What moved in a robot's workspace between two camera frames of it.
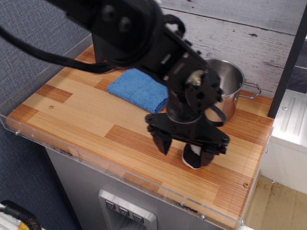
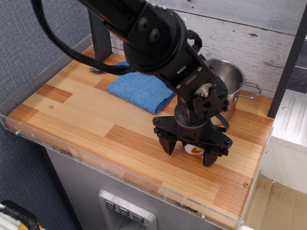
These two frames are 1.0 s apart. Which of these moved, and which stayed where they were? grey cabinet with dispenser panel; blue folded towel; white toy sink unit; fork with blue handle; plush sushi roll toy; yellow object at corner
Moved: fork with blue handle; plush sushi roll toy
Stayed: yellow object at corner; grey cabinet with dispenser panel; blue folded towel; white toy sink unit
